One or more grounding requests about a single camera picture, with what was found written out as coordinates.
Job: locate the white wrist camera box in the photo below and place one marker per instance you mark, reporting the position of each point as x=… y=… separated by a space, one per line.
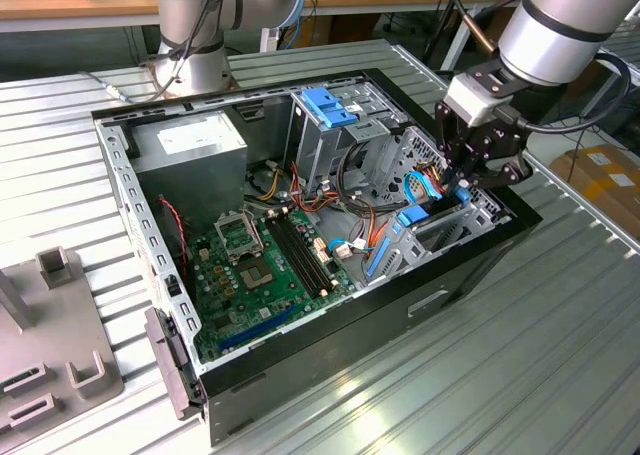
x=472 y=100

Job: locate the grey parts rack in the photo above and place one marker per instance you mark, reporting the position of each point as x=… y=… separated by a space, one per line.
x=55 y=325

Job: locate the grey power supply unit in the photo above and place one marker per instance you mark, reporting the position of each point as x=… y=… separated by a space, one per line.
x=200 y=175

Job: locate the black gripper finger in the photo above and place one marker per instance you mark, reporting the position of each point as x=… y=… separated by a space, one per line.
x=510 y=172
x=452 y=145

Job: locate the brown square base plate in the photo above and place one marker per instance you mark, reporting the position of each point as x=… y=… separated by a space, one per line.
x=150 y=72

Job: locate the green RAM stick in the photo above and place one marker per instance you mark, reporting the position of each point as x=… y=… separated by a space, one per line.
x=17 y=381

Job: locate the hard disk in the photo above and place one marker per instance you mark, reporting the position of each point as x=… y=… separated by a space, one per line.
x=415 y=215

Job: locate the brown cardboard box with labels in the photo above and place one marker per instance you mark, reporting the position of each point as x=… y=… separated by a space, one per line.
x=605 y=195

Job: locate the green motherboard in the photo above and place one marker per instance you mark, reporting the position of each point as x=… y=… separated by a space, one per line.
x=235 y=300

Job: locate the blue plastic drive latch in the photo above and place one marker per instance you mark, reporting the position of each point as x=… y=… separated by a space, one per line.
x=325 y=105

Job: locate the blue expansion slot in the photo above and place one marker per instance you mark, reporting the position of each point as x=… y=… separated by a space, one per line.
x=255 y=329

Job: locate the black RAM slot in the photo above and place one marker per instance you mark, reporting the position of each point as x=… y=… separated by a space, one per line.
x=309 y=250
x=295 y=257

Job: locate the grey metal drive cage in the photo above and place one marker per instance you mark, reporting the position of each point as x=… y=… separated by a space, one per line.
x=320 y=150

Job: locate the grey metal disk bay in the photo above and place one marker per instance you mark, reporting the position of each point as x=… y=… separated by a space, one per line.
x=450 y=235

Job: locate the black open PC case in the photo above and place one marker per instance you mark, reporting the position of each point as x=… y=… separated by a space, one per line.
x=350 y=335

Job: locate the CPU socket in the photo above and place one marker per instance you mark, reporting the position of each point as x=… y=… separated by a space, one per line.
x=256 y=275

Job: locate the grey plastic case latch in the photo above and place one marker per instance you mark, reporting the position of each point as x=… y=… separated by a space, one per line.
x=167 y=375

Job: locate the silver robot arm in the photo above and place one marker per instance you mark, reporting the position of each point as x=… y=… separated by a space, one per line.
x=560 y=40

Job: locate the metal slat side table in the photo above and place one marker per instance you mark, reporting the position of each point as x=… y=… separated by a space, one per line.
x=634 y=40

